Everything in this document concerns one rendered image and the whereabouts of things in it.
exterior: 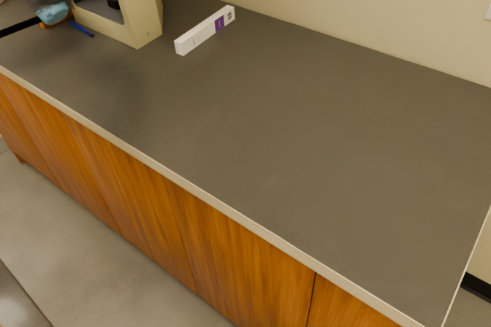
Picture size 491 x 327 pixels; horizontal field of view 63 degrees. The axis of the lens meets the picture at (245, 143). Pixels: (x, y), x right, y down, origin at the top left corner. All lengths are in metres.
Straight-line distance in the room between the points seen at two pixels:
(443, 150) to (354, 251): 0.35
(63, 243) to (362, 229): 1.56
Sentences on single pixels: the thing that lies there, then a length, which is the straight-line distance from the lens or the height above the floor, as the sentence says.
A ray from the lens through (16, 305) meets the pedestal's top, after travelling 0.85.
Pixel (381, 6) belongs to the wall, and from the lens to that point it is 1.27.
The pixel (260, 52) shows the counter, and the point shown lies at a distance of 1.25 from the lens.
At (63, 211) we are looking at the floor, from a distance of 2.21.
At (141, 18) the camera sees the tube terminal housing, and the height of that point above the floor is 1.03.
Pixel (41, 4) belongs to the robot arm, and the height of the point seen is 1.17.
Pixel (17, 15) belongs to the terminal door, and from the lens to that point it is 1.49.
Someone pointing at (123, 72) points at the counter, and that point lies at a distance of 1.25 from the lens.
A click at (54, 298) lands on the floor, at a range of 1.97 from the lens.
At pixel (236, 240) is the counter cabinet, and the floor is 0.75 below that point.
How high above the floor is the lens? 1.62
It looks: 46 degrees down
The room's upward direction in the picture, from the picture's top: 4 degrees counter-clockwise
